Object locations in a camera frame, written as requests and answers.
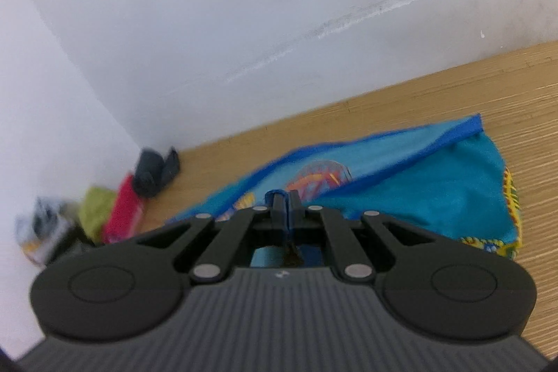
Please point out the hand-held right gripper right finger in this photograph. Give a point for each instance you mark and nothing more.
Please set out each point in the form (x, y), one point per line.
(297, 215)

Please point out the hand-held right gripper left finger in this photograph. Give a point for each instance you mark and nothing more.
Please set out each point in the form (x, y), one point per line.
(277, 215)

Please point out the blue printed cloth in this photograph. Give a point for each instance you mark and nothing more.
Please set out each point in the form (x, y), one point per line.
(436, 180)

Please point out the pile of grey clothes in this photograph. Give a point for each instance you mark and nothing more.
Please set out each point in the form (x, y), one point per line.
(41, 228)

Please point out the dark grey cloth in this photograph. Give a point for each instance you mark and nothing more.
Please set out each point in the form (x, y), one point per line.
(150, 171)

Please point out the red cloth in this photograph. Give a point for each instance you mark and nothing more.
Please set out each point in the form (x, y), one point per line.
(124, 210)

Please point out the green cloth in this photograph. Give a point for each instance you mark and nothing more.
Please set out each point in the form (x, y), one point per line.
(96, 208)

